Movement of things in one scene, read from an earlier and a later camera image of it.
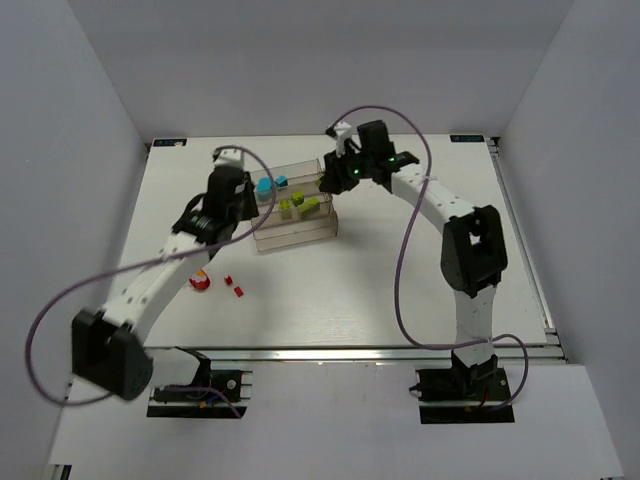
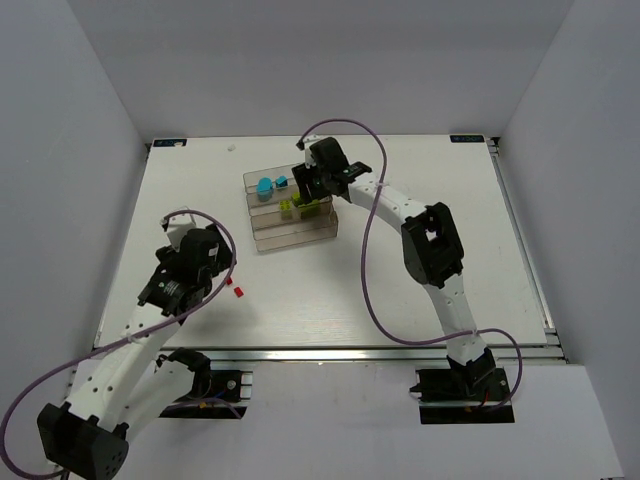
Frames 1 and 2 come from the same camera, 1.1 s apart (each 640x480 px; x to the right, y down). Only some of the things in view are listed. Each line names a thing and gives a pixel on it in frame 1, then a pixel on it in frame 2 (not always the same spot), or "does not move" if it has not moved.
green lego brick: [286, 209] does not move
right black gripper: [333, 176] → [304, 183]
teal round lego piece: [264, 188] does not move
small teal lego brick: [282, 181] does not move
